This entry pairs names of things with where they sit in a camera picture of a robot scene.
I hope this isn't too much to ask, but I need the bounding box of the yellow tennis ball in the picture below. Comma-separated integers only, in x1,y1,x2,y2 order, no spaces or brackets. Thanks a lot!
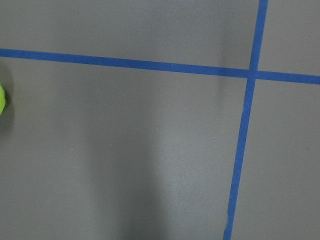
0,85,6,115

